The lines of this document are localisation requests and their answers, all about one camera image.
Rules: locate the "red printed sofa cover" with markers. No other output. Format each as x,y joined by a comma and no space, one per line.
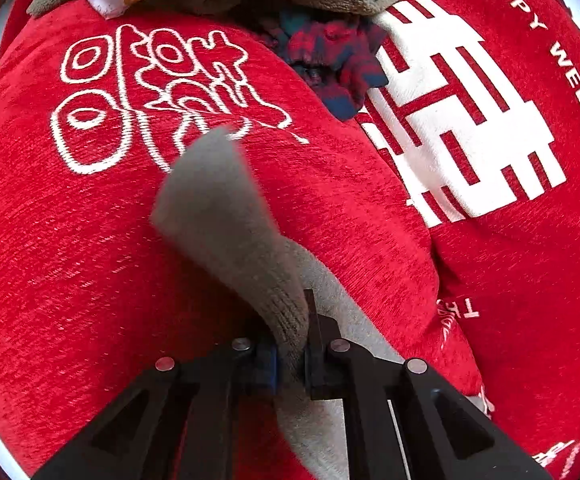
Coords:
69,270

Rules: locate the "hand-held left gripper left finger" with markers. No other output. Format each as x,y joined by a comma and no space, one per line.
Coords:
269,367

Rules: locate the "grey knitted sock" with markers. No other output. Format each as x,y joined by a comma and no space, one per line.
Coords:
219,210

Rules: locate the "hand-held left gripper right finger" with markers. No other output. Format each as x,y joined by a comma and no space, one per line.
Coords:
313,366

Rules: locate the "red plaid garment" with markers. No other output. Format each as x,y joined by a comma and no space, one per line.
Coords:
330,45

